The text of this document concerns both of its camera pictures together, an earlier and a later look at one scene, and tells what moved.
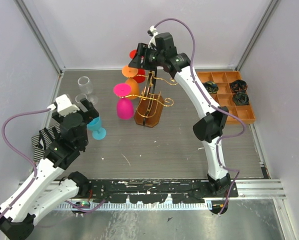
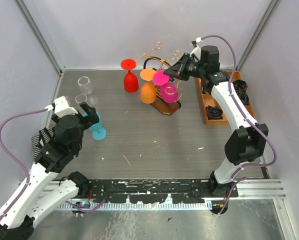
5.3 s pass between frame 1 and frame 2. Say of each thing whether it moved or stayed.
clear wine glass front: stayed
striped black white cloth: stayed
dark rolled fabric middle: stayed
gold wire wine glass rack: moved
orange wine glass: moved
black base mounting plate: stayed
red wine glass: moved
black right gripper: moved
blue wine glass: stayed
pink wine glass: moved
